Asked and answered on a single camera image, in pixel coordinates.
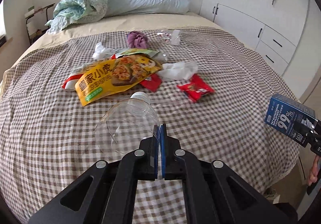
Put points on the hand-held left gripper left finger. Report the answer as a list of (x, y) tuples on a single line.
[(155, 168)]

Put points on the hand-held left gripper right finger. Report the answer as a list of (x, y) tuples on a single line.
[(164, 153)]

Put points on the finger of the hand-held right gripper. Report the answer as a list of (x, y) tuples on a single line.
[(307, 131)]

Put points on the small cardboard box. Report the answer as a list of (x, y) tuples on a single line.
[(280, 116)]

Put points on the clear plastic bottle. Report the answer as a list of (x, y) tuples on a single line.
[(125, 123)]

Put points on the red snack packet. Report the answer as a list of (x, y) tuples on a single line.
[(194, 88), (150, 83)]

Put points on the white plastic bag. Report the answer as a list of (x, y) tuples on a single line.
[(178, 69), (100, 50)]

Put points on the yellow snack bag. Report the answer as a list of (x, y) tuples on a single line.
[(100, 83)]

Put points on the clear white plastic packaging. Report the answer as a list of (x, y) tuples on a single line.
[(175, 37)]

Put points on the red white snack bag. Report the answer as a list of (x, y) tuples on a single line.
[(71, 77)]

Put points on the person's right hand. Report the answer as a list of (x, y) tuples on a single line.
[(314, 176)]

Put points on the white wardrobe drawer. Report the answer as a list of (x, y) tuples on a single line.
[(287, 48), (278, 65)]

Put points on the clear plastic wrapper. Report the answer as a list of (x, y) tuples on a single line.
[(163, 57)]

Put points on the wooden bed with checkered cover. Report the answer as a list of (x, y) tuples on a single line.
[(225, 75)]

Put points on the green snack bag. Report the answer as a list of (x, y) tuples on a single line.
[(140, 52)]

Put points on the purple cloth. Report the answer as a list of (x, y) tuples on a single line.
[(136, 39)]

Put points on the mattress with beige sheet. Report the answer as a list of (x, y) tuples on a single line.
[(112, 25)]

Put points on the light blue pillow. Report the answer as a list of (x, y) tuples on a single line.
[(150, 3)]

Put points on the light green quilt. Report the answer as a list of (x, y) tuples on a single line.
[(75, 8)]

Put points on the black metal frame stand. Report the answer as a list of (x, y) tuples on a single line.
[(37, 11)]

